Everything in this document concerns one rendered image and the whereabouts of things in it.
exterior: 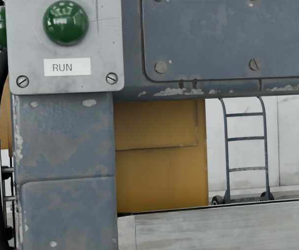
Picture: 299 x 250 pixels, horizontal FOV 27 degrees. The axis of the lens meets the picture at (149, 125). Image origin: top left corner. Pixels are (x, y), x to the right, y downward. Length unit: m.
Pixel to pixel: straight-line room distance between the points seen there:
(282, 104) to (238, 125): 0.49
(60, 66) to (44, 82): 0.01
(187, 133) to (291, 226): 0.16
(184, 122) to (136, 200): 0.12
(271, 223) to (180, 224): 0.10
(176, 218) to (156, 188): 0.14
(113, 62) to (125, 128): 0.30
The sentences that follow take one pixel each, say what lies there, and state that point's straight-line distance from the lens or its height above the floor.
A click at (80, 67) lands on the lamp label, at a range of 0.41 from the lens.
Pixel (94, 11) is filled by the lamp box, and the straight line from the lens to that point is 0.42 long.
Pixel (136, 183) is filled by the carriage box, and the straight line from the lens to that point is 0.77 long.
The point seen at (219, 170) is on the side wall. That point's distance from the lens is 5.99.
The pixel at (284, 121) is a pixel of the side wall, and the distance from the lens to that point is 6.20.
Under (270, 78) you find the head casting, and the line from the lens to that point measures 0.50.
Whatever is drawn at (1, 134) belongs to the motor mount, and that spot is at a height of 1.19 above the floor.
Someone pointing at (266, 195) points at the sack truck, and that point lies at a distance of 5.86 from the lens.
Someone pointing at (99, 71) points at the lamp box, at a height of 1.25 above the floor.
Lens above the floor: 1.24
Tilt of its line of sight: 3 degrees down
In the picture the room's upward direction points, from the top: 2 degrees counter-clockwise
